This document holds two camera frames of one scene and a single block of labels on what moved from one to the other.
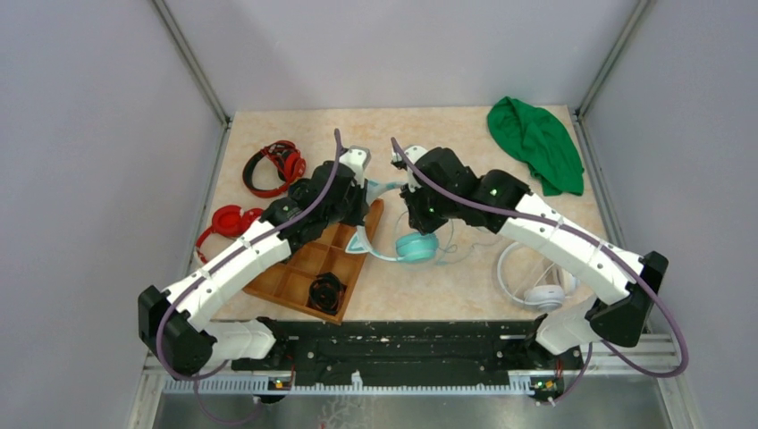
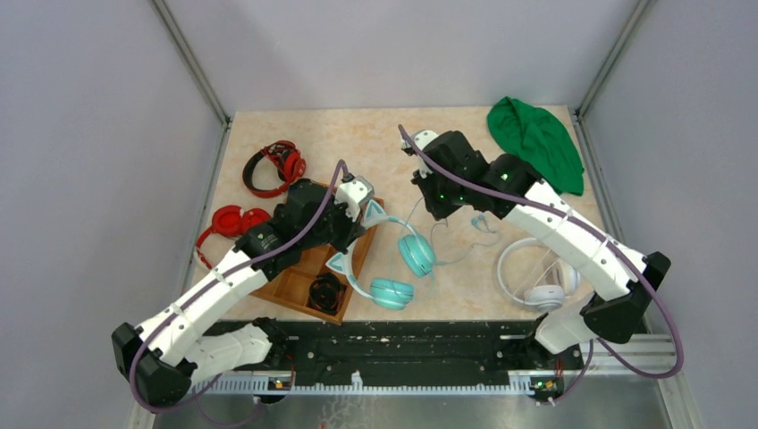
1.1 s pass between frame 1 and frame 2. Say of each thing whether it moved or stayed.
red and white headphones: stayed
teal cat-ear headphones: moved
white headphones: stayed
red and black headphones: stayed
